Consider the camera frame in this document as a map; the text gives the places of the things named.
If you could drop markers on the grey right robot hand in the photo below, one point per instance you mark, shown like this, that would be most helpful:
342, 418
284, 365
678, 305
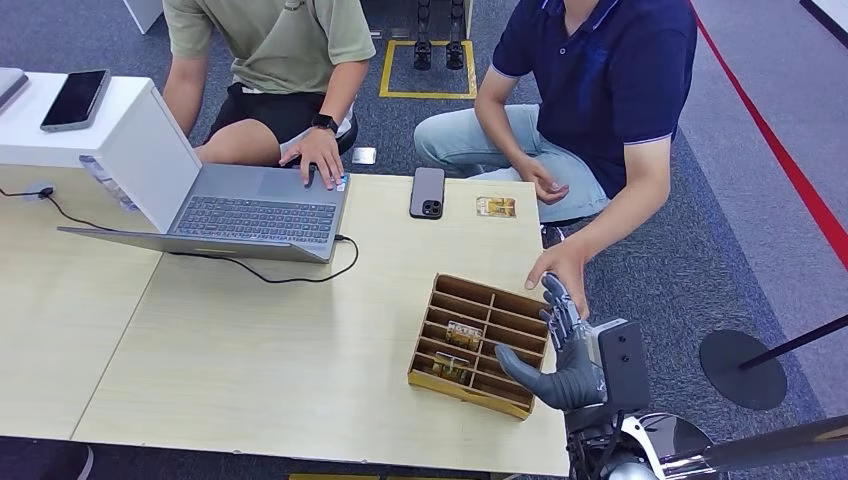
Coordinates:
573, 381

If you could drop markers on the person's right hand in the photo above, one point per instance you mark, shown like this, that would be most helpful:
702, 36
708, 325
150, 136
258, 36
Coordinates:
543, 182

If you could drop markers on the person's left hand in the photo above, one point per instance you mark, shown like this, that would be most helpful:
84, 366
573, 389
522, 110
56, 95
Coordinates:
566, 268
321, 152

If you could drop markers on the yellow hotel key card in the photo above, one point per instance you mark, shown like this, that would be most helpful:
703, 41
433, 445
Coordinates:
495, 206
452, 366
464, 334

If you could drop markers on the person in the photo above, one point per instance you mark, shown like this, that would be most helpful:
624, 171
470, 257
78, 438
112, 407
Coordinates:
285, 40
596, 73

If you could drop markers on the dark wristwatch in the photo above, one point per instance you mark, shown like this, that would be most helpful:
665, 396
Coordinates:
324, 122

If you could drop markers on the black stool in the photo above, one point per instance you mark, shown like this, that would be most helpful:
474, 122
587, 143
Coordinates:
348, 136
553, 232

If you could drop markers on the silver floor plate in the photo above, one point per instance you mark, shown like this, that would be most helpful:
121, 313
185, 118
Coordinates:
364, 156

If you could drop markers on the wooden compartment tray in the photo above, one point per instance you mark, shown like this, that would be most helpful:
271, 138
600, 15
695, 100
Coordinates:
510, 311

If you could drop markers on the silver laptop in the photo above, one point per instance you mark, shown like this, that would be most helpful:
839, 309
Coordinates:
258, 218

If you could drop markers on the black robot leg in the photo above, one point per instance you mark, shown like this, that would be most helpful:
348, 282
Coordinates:
454, 40
422, 40

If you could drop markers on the black stanchion base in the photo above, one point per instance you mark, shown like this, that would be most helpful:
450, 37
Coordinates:
743, 378

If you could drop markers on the white box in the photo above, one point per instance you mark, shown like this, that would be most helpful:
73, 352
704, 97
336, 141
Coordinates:
119, 126

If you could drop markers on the bluish sticker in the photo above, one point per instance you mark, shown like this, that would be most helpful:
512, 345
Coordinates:
109, 182

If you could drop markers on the dark metal pole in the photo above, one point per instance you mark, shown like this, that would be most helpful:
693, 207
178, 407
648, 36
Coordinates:
782, 442

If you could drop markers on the black stanchion pole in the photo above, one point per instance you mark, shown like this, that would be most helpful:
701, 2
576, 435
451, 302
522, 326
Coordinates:
795, 342

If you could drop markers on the white furniture panel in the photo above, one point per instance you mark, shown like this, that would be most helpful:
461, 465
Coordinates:
142, 13

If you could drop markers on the black smartphone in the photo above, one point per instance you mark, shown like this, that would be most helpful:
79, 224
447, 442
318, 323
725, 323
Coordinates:
76, 99

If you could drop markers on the grey tablet device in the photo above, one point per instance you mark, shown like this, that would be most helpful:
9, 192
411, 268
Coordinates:
10, 83

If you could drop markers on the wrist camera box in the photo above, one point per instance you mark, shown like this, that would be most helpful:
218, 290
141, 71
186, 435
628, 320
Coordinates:
626, 364

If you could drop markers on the grey smartphone with camera lenses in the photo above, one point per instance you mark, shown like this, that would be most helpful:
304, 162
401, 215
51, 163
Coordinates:
427, 189

